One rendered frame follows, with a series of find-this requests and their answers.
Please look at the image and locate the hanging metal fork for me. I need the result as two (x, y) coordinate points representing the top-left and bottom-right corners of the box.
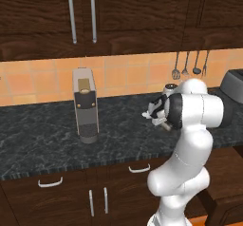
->
(201, 49), (211, 78)

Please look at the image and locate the grey coffee machine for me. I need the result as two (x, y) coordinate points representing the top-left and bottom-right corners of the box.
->
(71, 66), (101, 145)

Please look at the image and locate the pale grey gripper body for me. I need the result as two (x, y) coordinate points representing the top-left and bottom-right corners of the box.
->
(141, 107), (167, 126)

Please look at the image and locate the hanging metal ladle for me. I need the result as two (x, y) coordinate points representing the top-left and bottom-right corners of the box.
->
(192, 49), (202, 75)

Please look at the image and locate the short silver cupboard handle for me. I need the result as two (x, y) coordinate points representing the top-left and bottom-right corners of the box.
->
(103, 186), (110, 215)
(88, 189), (96, 218)

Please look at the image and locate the dark wood wall cupboard door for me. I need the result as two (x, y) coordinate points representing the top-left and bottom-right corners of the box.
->
(83, 0), (193, 57)
(0, 0), (85, 63)

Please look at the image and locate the long silver cupboard handle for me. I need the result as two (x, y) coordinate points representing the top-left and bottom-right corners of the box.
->
(88, 0), (98, 45)
(66, 0), (78, 45)

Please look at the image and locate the open dark wood drawer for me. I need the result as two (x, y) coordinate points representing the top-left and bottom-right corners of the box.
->
(196, 144), (243, 226)

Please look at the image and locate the hanging metal slotted spatula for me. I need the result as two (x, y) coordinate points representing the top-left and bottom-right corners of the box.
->
(171, 51), (181, 81)

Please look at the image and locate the dark wood base cupboard door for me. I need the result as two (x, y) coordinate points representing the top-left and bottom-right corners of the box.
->
(2, 182), (100, 226)
(98, 172), (163, 226)

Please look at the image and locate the dark wood drawer front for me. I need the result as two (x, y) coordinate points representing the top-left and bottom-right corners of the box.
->
(108, 156), (173, 190)
(0, 168), (88, 209)

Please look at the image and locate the dark wood wall cupboard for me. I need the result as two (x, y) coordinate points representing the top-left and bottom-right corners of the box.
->
(182, 0), (243, 51)

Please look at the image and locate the white curved drawer handle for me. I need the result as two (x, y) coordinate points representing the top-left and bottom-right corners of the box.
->
(37, 176), (64, 189)
(127, 163), (152, 174)

